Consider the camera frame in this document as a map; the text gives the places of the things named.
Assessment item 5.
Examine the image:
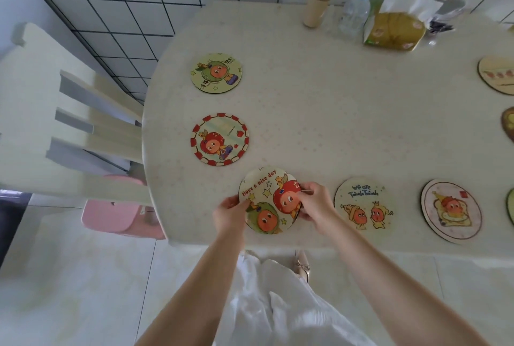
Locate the yellow tissue pack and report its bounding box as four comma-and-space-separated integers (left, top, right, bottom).
363, 0, 443, 52

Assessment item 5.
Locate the two-fruit cartoon round coaster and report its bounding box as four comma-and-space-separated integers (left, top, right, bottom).
239, 168, 303, 235

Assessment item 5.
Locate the cream wooden chair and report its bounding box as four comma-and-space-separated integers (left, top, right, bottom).
0, 22, 153, 208

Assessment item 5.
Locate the green fruit round coaster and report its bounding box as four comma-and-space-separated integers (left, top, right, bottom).
190, 53, 243, 94

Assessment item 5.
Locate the clear pump bottle blue top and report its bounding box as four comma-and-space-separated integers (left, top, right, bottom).
338, 0, 375, 40

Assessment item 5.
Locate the person's right hand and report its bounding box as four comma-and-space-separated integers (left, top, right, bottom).
296, 181, 343, 235

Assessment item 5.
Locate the black small wrapper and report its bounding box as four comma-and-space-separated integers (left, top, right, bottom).
428, 20, 455, 34

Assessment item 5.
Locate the white dress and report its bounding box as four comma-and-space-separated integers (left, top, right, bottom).
213, 251, 378, 346

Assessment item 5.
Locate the person's right forearm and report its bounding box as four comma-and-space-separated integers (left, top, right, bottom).
317, 219, 488, 346

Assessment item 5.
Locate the two orange characters coaster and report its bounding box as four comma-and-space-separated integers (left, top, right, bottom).
334, 177, 395, 237

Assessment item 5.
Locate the cream coaster with red hearts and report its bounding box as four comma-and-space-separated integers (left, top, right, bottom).
477, 56, 514, 96

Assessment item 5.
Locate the person's left forearm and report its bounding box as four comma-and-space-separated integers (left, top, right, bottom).
135, 229, 247, 346

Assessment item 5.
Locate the pink stool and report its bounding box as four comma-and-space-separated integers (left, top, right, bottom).
81, 174, 166, 240

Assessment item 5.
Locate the white ceramic bowl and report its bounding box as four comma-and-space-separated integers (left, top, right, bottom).
428, 0, 469, 22

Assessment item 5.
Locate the person's left hand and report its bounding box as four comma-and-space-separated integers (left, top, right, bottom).
212, 195, 253, 239

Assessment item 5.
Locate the red-bordered round coaster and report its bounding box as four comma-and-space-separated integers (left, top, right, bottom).
190, 113, 250, 167

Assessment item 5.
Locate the brown round coaster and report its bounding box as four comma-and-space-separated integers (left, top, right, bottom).
501, 107, 514, 143

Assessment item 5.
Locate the beige shoe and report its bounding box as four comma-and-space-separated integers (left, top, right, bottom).
293, 250, 311, 283

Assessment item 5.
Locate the beige paper cup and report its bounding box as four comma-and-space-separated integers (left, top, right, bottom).
302, 0, 331, 28

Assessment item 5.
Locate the toast character round coaster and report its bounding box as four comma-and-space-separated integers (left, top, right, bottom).
420, 179, 483, 244

